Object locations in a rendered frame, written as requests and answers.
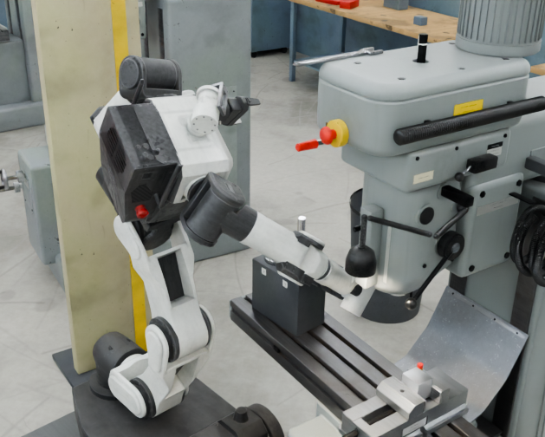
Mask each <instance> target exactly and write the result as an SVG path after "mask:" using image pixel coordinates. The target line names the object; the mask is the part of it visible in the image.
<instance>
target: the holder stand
mask: <svg viewBox="0 0 545 437"><path fill-rule="evenodd" d="M325 295H326V291H324V290H323V289H322V287H321V286H320V287H317V286H315V285H313V284H311V285H310V286H308V285H306V284H304V285H302V286H300V285H297V284H295V283H294V282H292V281H289V280H288V279H287V278H286V277H283V276H280V274H278V272H277V270H276V264H275V262H274V261H273V260H272V259H269V258H268V257H266V256H264V255H260V256H258V257H255V258H252V308H253V309H255V310H257V311H259V312H260V313H262V314H263V315H265V316H266V317H267V318H269V319H270V320H272V321H273V322H275V323H277V324H279V325H280V326H282V327H283V328H285V329H286V330H287V331H289V332H290V333H292V334H293V335H295V336H299V335H301V334H303V333H305V332H307V331H309V330H311V329H313V328H315V327H317V326H319V325H321V324H323V323H324V311H325Z"/></svg>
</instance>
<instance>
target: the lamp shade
mask: <svg viewBox="0 0 545 437"><path fill-rule="evenodd" d="M376 265H377V259H376V256H375V253H374V250H373V249H372V248H370V247H369V246H367V245H365V247H364V248H361V247H359V245H356V246H353V247H351V248H350V249H349V251H348V254H347V256H346V261H345V272H346V273H347V274H348V275H350V276H352V277H358V278H366V277H371V276H373V275H374V274H375V273H376Z"/></svg>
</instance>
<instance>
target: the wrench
mask: <svg viewBox="0 0 545 437"><path fill-rule="evenodd" d="M383 52H384V50H382V49H379V50H374V47H370V48H364V49H360V50H359V51H354V52H349V53H344V54H339V55H330V56H325V57H320V58H315V59H309V60H305V61H299V62H293V65H294V66H296V67H301V66H307V65H311V64H316V63H321V62H331V61H335V60H340V59H345V58H350V57H355V56H360V55H378V54H383Z"/></svg>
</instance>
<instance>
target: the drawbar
mask: <svg viewBox="0 0 545 437"><path fill-rule="evenodd" d="M418 35H419V40H418V43H421V44H426V43H427V40H428V34H426V33H419V34H418ZM426 49H427V45H419V46H418V50H417V51H418V56H417V59H416V62H417V63H425V57H426Z"/></svg>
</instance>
